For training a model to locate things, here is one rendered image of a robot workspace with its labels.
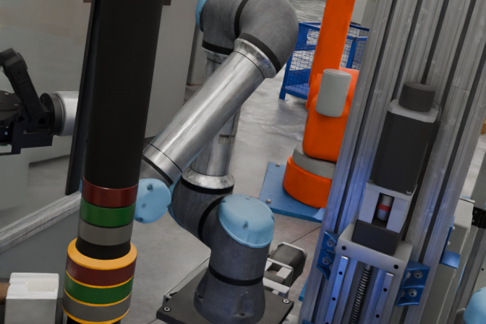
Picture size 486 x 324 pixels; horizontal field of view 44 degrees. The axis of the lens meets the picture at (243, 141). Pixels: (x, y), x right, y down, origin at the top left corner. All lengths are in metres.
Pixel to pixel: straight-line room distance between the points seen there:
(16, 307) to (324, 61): 4.17
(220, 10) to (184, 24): 3.99
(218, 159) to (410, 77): 0.41
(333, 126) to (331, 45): 0.60
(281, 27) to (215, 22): 0.15
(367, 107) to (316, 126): 3.07
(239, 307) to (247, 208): 0.20
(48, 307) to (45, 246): 1.32
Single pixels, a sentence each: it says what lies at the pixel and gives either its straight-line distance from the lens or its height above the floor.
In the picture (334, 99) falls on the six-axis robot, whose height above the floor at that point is 0.86.
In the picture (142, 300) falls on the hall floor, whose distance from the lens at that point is 3.14.
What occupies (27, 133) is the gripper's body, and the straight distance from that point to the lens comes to 1.03.
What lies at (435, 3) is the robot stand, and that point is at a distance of 1.18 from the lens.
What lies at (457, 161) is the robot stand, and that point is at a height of 1.44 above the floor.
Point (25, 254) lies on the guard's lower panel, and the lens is 1.67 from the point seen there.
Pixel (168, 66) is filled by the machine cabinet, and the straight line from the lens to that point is 5.11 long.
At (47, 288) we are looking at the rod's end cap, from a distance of 0.41.
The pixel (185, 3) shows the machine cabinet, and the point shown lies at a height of 1.19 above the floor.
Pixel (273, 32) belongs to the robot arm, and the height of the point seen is 1.62.
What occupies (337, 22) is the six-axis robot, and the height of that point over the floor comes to 1.34.
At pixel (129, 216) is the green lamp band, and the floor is 1.59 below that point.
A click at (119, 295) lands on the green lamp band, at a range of 0.40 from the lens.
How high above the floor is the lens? 1.76
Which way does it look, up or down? 18 degrees down
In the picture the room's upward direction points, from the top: 11 degrees clockwise
